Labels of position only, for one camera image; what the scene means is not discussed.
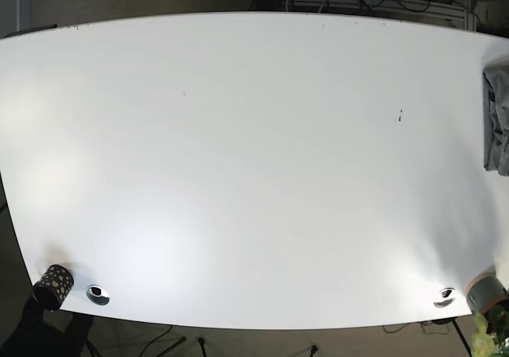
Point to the right silver table grommet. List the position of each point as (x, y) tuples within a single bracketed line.
[(445, 297)]

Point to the grey T-shirt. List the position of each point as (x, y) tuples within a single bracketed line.
[(495, 112)]

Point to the left silver table grommet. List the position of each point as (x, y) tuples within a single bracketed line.
[(97, 295)]

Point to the grey plant pot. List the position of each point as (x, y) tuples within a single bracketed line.
[(485, 292)]

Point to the silver table grommet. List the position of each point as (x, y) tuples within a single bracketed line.
[(445, 297), (97, 295)]

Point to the green plant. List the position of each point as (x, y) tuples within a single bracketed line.
[(491, 337)]

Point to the black gold spotted cup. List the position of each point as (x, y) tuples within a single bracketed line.
[(53, 287)]

